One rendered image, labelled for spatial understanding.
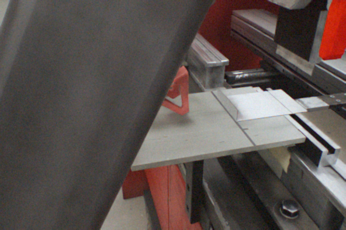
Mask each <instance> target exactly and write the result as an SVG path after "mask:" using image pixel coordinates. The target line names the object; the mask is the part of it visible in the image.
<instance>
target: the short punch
mask: <svg viewBox="0 0 346 230"><path fill-rule="evenodd" d="M327 16H328V10H315V11H310V10H307V9H305V8H303V9H288V8H285V7H283V6H281V5H280V6H279V10H278V16H277V23H276V29H275V35H274V42H275V43H276V44H277V51H276V53H277V54H278V55H280V56H281V57H283V58H284V59H286V60H287V61H289V62H290V63H292V64H294V65H295V66H296V67H298V68H299V69H301V70H303V71H304V72H306V73H307V74H309V75H310V76H312V74H313V71H314V67H315V64H316V63H319V62H320V61H321V60H322V58H321V57H320V54H319V51H320V46H321V42H322V37H323V33H324V28H325V24H326V21H327Z"/></svg>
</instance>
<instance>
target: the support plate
mask: <svg viewBox="0 0 346 230"><path fill-rule="evenodd" d="M221 91H222V92H223V93H224V94H225V95H226V96H233V95H238V94H247V93H256V92H257V91H256V90H255V89H253V88H252V87H242V88H236V89H228V90H221ZM188 96H189V112H187V113H186V114H184V115H180V114H178V113H176V112H174V111H172V110H170V109H168V108H166V107H164V106H161V108H160V110H159V112H158V114H157V116H156V118H155V120H154V122H153V124H152V126H151V128H150V130H149V132H148V134H147V136H146V138H145V140H144V142H143V144H142V146H141V148H140V150H139V152H138V154H137V156H136V158H135V160H134V162H133V164H132V166H131V170H132V171H139V170H145V169H149V168H155V167H161V166H168V165H174V164H180V163H186V162H190V161H196V160H203V159H209V158H215V157H221V156H225V155H232V154H238V153H244V152H250V151H257V150H262V149H266V148H273V147H279V146H285V145H291V144H298V143H304V142H305V139H306V137H305V136H304V135H303V134H302V133H301V132H300V131H299V130H298V129H297V128H296V127H295V126H294V125H293V124H291V123H290V122H289V121H288V120H287V119H286V118H285V117H284V116H277V117H269V118H262V119H254V120H246V121H239V122H238V123H239V125H240V126H241V127H242V128H248V130H244V131H245V132H246V133H247V135H248V136H249V137H250V138H251V140H252V141H253V142H254V143H255V144H256V146H254V145H253V144H252V143H251V142H250V140H249V139H248V138H247V137H246V135H245V134H244V133H243V132H242V130H241V129H240V128H239V127H238V126H237V124H236V123H235V122H234V121H233V119H232V118H231V117H230V116H229V115H228V113H227V112H226V110H225V109H224V108H223V107H222V105H221V104H220V103H219V102H218V101H217V99H216V98H215V97H214V96H213V94H212V93H211V92H202V93H193V94H188ZM166 99H168V100H169V101H171V102H173V103H174V104H176V105H178V106H182V99H181V95H179V96H178V97H176V98H174V99H172V98H170V97H166Z"/></svg>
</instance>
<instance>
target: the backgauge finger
mask: <svg viewBox="0 0 346 230"><path fill-rule="evenodd" d="M295 102H297V103H298V104H300V105H301V106H302V107H303V108H304V109H306V110H307V112H312V111H320V110H327V109H334V108H339V107H346V93H338V94H330V95H325V96H317V97H309V98H302V99H295Z"/></svg>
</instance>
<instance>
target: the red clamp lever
mask: <svg viewBox="0 0 346 230"><path fill-rule="evenodd" d="M345 48H346V0H332V2H331V5H330V7H329V11H328V16H327V21H326V24H325V28H324V33H323V37H322V42H321V46H320V51H319V54H320V57H321V58H322V60H333V59H340V58H342V56H343V55H344V52H345Z"/></svg>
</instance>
